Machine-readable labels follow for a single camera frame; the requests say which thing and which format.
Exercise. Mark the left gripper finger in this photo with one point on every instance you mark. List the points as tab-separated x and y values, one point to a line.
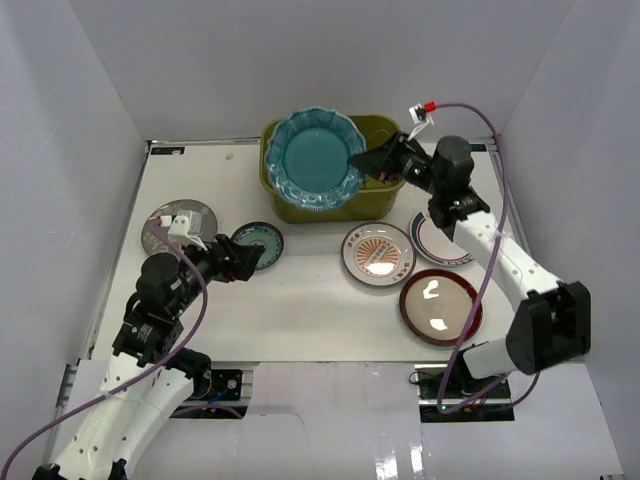
244	250
242	266

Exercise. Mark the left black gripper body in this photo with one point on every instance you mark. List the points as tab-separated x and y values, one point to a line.
225	256

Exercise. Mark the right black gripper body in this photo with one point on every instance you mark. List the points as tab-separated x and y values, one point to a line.
411	166

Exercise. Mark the grey deer snowflake plate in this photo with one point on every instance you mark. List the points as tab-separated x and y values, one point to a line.
206	227

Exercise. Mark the teal scalloped plate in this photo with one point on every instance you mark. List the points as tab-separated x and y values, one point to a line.
307	159

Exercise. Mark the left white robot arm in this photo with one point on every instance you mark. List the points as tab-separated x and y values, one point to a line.
150	372

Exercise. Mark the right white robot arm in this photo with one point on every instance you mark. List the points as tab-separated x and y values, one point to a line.
552	322

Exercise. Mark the olive green plastic bin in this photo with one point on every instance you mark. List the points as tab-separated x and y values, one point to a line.
375	197

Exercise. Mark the small blue patterned plate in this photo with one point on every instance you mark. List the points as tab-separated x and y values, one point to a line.
261	234

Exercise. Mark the right table corner label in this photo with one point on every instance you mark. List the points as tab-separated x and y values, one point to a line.
477	147

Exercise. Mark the table corner label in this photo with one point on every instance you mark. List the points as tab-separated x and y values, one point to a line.
477	147
167	151

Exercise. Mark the white plate green rim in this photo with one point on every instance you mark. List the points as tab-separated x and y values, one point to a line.
434	245

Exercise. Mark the white orange sunburst plate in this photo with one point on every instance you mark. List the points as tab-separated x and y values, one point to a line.
378	254

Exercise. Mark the left table corner label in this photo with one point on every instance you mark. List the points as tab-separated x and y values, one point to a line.
167	151

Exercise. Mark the beige plate dark red rim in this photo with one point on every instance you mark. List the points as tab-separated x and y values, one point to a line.
435	304

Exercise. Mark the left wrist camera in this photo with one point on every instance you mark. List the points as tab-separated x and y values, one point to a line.
184	228

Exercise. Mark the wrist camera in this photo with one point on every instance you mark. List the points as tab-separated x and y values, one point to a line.
420	115
184	228

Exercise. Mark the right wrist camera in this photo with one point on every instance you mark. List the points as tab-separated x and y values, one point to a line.
420	115

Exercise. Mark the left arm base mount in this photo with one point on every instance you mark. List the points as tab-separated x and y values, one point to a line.
219	396

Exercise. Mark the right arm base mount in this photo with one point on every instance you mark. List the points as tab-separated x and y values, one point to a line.
492	406

